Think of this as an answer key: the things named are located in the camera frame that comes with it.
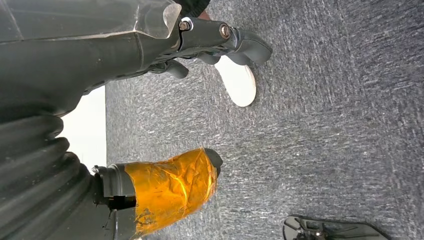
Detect white shoe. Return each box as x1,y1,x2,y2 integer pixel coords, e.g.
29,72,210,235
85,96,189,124
213,54,258,108

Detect person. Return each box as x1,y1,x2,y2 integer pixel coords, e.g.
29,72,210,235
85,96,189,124
172,0,213,21

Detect black office chair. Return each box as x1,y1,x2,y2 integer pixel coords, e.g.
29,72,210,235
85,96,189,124
282,214,390,240

